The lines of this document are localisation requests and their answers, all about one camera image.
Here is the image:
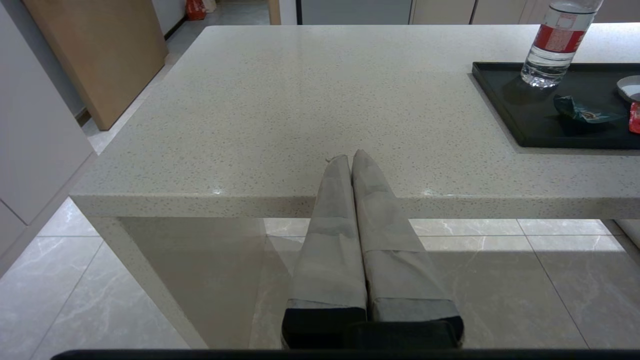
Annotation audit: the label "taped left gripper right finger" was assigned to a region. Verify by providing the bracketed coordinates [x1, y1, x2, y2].
[351, 149, 465, 349]

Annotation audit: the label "white tall cabinet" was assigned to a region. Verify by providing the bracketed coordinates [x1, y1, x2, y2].
[0, 0, 97, 263]

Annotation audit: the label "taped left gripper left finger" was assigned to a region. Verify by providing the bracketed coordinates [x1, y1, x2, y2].
[281, 154, 368, 349]

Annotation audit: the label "dark green snack packet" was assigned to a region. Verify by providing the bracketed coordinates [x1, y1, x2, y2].
[553, 95, 627, 124]

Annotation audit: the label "red-capped water bottle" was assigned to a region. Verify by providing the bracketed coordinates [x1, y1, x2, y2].
[520, 0, 604, 89]

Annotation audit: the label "white round saucer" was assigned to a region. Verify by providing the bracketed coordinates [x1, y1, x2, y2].
[616, 75, 640, 103]

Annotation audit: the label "wooden door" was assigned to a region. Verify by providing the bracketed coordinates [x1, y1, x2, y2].
[22, 0, 169, 131]

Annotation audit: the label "grey base cabinet doors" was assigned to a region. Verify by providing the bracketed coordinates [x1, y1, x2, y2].
[410, 0, 551, 26]

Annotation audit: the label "black rectangular serving tray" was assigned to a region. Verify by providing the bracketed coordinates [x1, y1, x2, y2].
[472, 61, 640, 150]

